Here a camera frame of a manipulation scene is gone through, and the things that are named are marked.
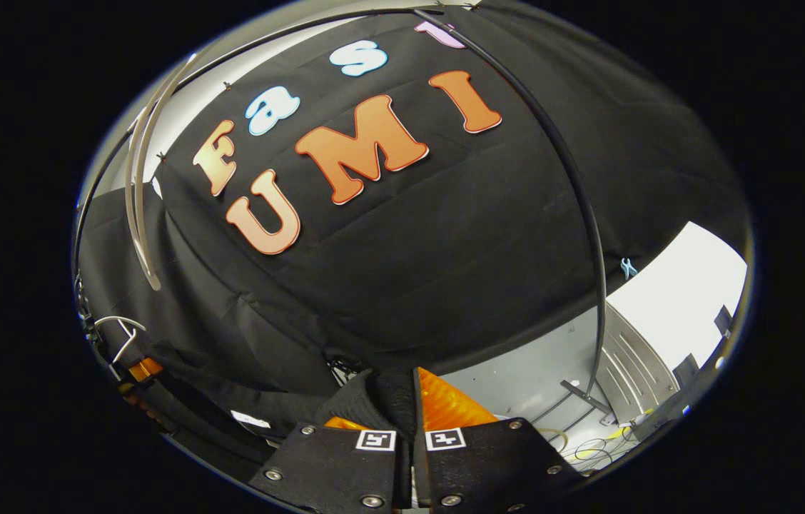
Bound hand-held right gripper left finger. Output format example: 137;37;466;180
249;416;410;514

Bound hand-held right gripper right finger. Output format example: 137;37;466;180
411;366;585;514

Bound black knitted sweater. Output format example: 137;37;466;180
149;368;417;458

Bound white empty hanger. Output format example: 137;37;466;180
92;314;148;366

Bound black clothes rack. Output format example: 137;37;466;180
73;4;614;418

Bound black stand legs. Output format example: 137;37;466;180
328;357;375;386

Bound black backdrop cloth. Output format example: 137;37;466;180
78;0;753;400

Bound white cabinet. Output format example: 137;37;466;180
599;221;749;429

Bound tangle of floor cables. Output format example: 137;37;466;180
552;407;653;472

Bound grey metal frame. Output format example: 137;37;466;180
631;357;728;440

